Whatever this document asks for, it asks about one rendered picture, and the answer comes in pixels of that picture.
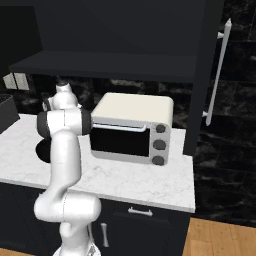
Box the black bowl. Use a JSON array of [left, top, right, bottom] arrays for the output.
[[35, 139, 53, 164]]

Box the black base cabinet door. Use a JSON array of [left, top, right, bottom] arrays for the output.
[[91, 213, 188, 256]]

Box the white toaster oven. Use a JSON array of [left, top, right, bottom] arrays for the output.
[[89, 92, 175, 167]]

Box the black drawer front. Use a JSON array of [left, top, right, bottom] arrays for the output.
[[99, 198, 192, 231]]

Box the black box appliance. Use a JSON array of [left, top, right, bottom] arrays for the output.
[[0, 93, 21, 135]]

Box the white drawer handle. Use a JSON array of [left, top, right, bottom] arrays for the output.
[[127, 206, 154, 218]]

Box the open black wall cabinet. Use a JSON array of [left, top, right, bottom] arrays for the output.
[[0, 0, 209, 84]]

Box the long white door handle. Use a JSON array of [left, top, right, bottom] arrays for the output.
[[202, 18, 233, 127]]

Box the white base cabinet handle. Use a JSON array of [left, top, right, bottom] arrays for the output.
[[100, 222, 110, 248]]

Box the white wall outlet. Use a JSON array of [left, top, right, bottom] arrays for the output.
[[2, 72, 30, 91]]

